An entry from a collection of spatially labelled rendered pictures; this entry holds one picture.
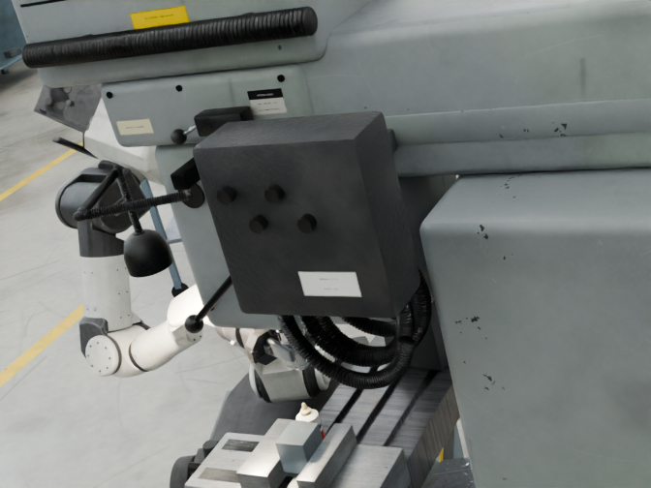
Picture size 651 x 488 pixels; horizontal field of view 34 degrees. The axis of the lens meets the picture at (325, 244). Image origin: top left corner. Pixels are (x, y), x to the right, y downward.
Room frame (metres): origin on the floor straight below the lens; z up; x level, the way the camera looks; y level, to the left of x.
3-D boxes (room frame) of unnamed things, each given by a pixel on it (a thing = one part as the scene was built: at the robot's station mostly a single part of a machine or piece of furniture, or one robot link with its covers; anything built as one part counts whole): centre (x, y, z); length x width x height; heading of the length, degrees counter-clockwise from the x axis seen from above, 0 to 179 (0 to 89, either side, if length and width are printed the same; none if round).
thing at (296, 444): (1.44, 0.12, 1.07); 0.06 x 0.05 x 0.06; 148
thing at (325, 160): (1.06, 0.01, 1.62); 0.20 x 0.09 x 0.21; 58
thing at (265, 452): (1.47, 0.17, 1.05); 0.15 x 0.06 x 0.04; 148
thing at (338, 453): (1.46, 0.15, 1.01); 0.35 x 0.15 x 0.11; 58
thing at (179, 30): (1.36, 0.14, 1.79); 0.45 x 0.04 x 0.04; 58
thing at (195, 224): (1.50, 0.09, 1.47); 0.21 x 0.19 x 0.32; 148
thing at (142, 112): (1.48, 0.05, 1.68); 0.34 x 0.24 x 0.10; 58
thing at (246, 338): (1.58, 0.14, 1.23); 0.13 x 0.12 x 0.10; 123
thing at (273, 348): (1.48, 0.12, 1.23); 0.06 x 0.02 x 0.03; 33
